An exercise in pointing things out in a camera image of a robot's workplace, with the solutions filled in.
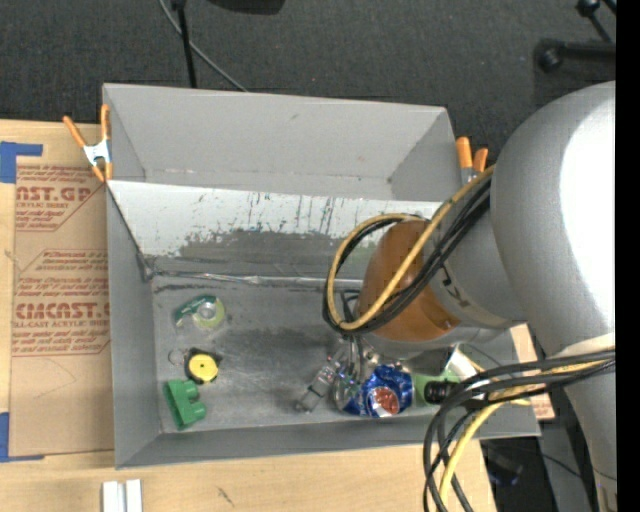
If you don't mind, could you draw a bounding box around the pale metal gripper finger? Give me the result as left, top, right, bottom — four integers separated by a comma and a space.
332, 370, 362, 410
298, 357, 343, 414

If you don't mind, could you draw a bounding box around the crushed blue drink can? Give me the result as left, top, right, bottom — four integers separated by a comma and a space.
341, 363, 416, 419

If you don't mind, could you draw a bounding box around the yellow and black tape measure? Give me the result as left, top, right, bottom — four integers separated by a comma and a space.
168, 346, 224, 386

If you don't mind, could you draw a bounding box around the green toy block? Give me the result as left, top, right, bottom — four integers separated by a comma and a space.
162, 378, 208, 432

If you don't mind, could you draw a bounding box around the grey metal bin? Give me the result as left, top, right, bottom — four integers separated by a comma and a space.
101, 83, 544, 470

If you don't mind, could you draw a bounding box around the brown cardboard board red print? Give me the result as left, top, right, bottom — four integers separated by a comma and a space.
0, 118, 117, 459

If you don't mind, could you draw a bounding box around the black cylinder on white bracket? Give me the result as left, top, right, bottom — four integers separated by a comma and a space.
423, 347, 480, 406

